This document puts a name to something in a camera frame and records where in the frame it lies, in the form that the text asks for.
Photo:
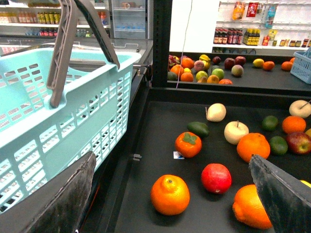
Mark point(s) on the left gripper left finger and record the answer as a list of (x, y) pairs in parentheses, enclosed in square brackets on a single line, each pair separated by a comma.
[(58, 206)]

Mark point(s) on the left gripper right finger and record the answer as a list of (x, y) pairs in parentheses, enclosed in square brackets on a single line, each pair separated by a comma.
[(286, 200)]

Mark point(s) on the light blue shopping basket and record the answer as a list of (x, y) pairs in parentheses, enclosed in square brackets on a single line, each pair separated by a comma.
[(38, 141)]

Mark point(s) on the grey basket handle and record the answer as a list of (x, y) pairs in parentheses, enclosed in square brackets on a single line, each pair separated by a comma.
[(62, 50), (91, 16)]

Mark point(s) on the far yellow lemon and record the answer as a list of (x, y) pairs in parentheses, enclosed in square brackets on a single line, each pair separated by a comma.
[(258, 63)]

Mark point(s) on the bumpy orange front right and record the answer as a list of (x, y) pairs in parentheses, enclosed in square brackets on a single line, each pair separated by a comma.
[(248, 209)]

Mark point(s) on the bumpy orange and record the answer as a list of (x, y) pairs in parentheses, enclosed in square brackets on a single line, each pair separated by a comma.
[(248, 209), (170, 195)]

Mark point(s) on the green lime lower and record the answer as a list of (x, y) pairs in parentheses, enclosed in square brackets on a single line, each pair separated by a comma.
[(278, 145)]

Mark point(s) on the green lime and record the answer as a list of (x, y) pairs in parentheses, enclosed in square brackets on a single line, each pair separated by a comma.
[(269, 123), (278, 145)]

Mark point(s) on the red yellow apple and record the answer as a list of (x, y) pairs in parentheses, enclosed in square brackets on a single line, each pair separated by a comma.
[(299, 143)]

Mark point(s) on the large orange middle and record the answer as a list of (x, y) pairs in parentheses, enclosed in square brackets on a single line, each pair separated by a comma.
[(253, 143)]

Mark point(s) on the small orange tangerine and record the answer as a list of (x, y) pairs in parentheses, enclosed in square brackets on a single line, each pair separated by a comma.
[(293, 124)]

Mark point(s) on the green lime upper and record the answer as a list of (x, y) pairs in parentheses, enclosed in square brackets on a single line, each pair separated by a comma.
[(269, 123)]

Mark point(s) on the white pear middle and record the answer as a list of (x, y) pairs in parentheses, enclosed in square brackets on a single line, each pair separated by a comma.
[(234, 131)]

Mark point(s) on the white pear with stem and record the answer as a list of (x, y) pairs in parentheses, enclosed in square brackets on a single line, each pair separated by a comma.
[(300, 108)]

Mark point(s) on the bumpy orange front left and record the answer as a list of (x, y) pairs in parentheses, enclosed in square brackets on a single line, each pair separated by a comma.
[(170, 195)]

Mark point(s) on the dark green avocado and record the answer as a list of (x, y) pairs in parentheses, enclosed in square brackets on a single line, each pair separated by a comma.
[(198, 128)]

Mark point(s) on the white pear lying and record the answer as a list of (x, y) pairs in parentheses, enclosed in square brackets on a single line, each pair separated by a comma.
[(216, 112)]

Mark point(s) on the orange persimmon green calyx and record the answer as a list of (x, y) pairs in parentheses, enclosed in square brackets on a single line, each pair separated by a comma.
[(188, 144)]

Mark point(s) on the small blue basket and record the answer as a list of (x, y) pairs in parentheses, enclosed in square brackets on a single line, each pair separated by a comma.
[(301, 67)]

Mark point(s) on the far orange tangerine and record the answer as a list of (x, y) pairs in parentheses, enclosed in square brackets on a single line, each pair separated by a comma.
[(268, 66)]

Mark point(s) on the far peach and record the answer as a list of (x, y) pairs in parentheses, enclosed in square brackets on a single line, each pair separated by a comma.
[(237, 70)]

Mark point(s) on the far dark red apple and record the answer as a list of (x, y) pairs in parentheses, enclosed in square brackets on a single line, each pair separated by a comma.
[(240, 60)]

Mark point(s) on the black metal shelf frame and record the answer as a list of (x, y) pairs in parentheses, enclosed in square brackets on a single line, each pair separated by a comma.
[(254, 80)]

